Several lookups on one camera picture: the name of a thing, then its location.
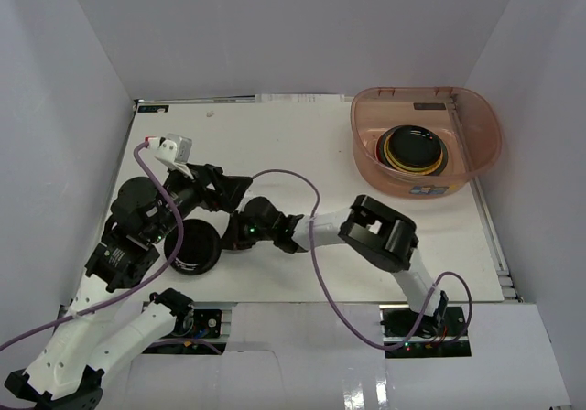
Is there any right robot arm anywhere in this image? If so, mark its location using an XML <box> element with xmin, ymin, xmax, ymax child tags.
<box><xmin>221</xmin><ymin>195</ymin><xmax>448</xmax><ymax>337</ymax></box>

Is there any black label sticker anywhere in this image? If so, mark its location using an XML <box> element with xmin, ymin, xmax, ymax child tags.
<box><xmin>136</xmin><ymin>104</ymin><xmax>169</xmax><ymax>113</ymax></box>

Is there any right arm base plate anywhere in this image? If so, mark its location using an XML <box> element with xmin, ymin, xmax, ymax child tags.
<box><xmin>380</xmin><ymin>307</ymin><xmax>472</xmax><ymax>360</ymax></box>

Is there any pink translucent plastic bin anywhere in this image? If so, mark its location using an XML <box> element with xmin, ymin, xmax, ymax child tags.
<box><xmin>350</xmin><ymin>86</ymin><xmax>503</xmax><ymax>200</ymax></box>

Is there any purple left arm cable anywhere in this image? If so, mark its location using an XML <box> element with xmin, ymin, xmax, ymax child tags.
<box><xmin>0</xmin><ymin>135</ymin><xmax>228</xmax><ymax>356</ymax></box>

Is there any blue floral ceramic plate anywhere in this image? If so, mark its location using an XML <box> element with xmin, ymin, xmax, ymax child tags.
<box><xmin>376</xmin><ymin>128</ymin><xmax>449</xmax><ymax>177</ymax></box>

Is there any red and teal plate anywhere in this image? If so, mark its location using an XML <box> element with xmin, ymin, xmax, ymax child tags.
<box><xmin>374</xmin><ymin>138</ymin><xmax>385</xmax><ymax>163</ymax></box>

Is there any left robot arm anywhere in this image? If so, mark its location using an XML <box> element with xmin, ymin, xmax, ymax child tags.
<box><xmin>5</xmin><ymin>164</ymin><xmax>253</xmax><ymax>409</ymax></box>

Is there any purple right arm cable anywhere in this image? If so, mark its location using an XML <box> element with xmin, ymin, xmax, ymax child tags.
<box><xmin>249</xmin><ymin>168</ymin><xmax>472</xmax><ymax>351</ymax></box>

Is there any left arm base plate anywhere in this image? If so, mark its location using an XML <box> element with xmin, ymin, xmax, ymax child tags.
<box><xmin>143</xmin><ymin>308</ymin><xmax>226</xmax><ymax>355</ymax></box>

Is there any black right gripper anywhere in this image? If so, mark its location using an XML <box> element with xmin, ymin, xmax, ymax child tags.
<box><xmin>219</xmin><ymin>210</ymin><xmax>277</xmax><ymax>249</ymax></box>

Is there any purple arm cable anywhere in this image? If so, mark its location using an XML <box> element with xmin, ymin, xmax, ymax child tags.
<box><xmin>249</xmin><ymin>168</ymin><xmax>472</xmax><ymax>351</ymax></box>
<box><xmin>0</xmin><ymin>135</ymin><xmax>228</xmax><ymax>356</ymax></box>

